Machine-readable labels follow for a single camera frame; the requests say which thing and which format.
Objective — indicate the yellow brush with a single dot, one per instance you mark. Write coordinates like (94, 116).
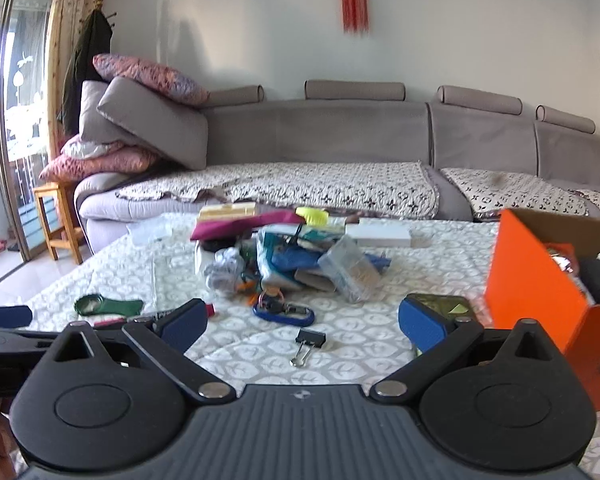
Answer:
(312, 216)

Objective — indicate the wooden stool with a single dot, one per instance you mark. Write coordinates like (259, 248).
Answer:
(55, 192)

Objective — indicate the grey white bundle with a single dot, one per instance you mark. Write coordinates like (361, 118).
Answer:
(225, 267)

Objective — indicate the green bottle opener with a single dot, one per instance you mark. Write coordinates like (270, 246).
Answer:
(117, 306)

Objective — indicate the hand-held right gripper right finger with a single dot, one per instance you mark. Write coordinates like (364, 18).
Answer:
(420, 327)

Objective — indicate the grey sofa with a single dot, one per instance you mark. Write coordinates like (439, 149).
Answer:
(330, 130)

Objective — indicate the grey sofa cushion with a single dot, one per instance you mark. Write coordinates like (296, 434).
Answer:
(155, 120)
(92, 120)

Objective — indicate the green white packet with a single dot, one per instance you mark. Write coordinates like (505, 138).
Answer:
(272, 255)

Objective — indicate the white flat box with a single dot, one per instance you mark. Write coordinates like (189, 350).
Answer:
(377, 235)

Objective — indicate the clear plastic paper clip box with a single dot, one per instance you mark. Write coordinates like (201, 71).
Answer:
(350, 267)

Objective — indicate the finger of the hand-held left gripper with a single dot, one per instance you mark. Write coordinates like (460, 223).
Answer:
(5, 347)
(5, 316)

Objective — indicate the glass sliding door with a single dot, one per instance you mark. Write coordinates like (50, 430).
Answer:
(15, 110)

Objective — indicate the clear plastic bag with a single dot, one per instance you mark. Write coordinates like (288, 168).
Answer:
(150, 232)

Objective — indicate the blue carabiner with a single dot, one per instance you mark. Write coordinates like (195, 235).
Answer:
(305, 316)

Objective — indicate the dark coat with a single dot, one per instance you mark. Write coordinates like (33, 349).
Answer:
(87, 60)

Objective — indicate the desktop with patterned cloth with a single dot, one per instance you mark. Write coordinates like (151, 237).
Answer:
(240, 355)

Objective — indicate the black binder clip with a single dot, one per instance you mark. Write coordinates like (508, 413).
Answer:
(311, 339)

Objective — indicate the white grey pillow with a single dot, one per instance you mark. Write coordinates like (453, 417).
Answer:
(87, 147)

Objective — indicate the cream box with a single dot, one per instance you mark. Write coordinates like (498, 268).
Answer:
(227, 210)

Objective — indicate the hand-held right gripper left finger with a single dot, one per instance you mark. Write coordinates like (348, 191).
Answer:
(182, 327)

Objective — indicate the orange cardboard box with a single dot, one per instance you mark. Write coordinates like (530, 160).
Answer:
(525, 285)

